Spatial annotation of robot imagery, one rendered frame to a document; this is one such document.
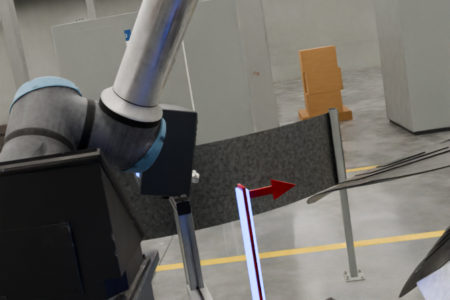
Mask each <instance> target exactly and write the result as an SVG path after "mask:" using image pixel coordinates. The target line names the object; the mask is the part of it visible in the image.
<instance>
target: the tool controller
mask: <svg viewBox="0 0 450 300"><path fill-rule="evenodd" d="M159 105H160V107H161V109H162V111H163V115H162V118H163V119H164V120H165V123H166V134H165V138H164V140H163V146H162V148H161V151H160V153H159V155H158V157H157V159H156V160H155V162H154V163H153V165H152V166H151V167H150V168H149V169H148V170H146V171H144V172H141V176H140V178H138V176H137V175H136V173H133V174H134V176H135V180H136V182H137V186H138V188H139V192H140V194H141V195H144V196H161V198H163V199H169V197H172V196H178V197H180V195H184V194H185V195H186V196H187V197H189V196H190V190H191V188H192V183H198V182H199V179H200V175H199V174H198V173H196V171H194V170H193V166H194V157H195V155H194V153H195V146H196V135H197V134H196V132H197V124H198V113H197V112H196V111H193V110H190V109H188V108H185V107H182V106H180V105H173V104H159Z"/></svg>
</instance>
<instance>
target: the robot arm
mask: <svg viewBox="0 0 450 300"><path fill-rule="evenodd" d="M197 3H198V0H143V2H142V5H141V8H140V10H139V14H138V16H137V20H136V22H135V25H134V28H133V31H132V34H131V37H130V39H129V42H128V45H127V48H126V51H125V55H124V56H123V60H122V62H121V66H120V68H119V71H118V74H117V77H116V80H115V83H114V86H112V87H110V88H107V89H105V90H103V91H102V94H101V96H100V100H99V101H96V100H91V99H88V98H84V97H82V93H81V91H80V89H79V88H78V87H77V86H75V84H74V83H73V82H71V81H69V80H67V79H64V78H60V77H55V76H44V77H39V78H35V79H33V80H32V81H28V82H26V83H25V84H23V85H22V86H21V87H20V88H19V89H18V91H17V92H16V94H15V98H14V100H13V103H12V104H11V107H10V109H9V120H8V124H7V129H6V133H5V138H4V142H3V147H2V150H1V153H0V162H2V161H11V160H16V159H25V158H29V157H38V156H42V155H51V154H56V153H65V152H69V151H78V150H83V149H91V148H97V149H101V150H102V152H103V153H104V156H105V157H106V159H107V161H108V163H109V165H110V166H111V168H112V169H116V170H117V171H120V172H126V171H128V172H132V173H141V172H144V171H146V170H148V169H149V168H150V167H151V166H152V165H153V163H154V162H155V160H156V159H157V157H158V155H159V153H160V151H161V148H162V146H163V140H164V138H165V134H166V123H165V120H164V119H163V118H162V115H163V111H162V109H161V107H160V105H159V100H160V98H161V95H162V93H163V90H164V88H165V85H166V82H167V79H168V78H169V75H170V72H171V69H172V68H173V64H174V62H175V59H176V57H177V54H178V52H179V49H180V47H181V43H182V41H183V39H184V36H185V33H186V31H187V29H188V26H189V24H190V21H191V18H192V15H193V14H194V11H195V8H196V5H197Z"/></svg>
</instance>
